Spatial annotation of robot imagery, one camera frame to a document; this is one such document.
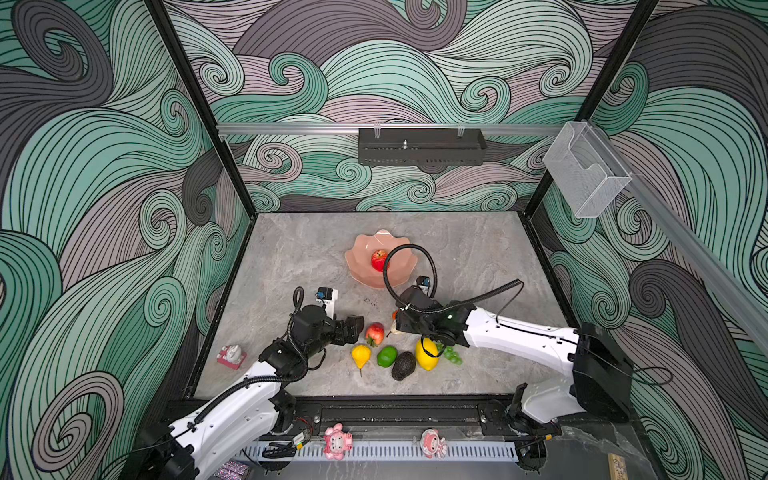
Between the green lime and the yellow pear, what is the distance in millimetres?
32

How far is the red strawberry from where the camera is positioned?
33.4 inches

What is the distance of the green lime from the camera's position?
32.0 inches

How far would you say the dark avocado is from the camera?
790 millimetres

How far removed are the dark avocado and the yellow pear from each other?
8 cm

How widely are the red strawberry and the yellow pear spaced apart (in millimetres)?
24

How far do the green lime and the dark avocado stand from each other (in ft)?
0.05

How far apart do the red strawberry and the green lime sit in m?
0.03

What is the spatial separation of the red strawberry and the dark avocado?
0.26 feet

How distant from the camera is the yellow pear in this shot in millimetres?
814
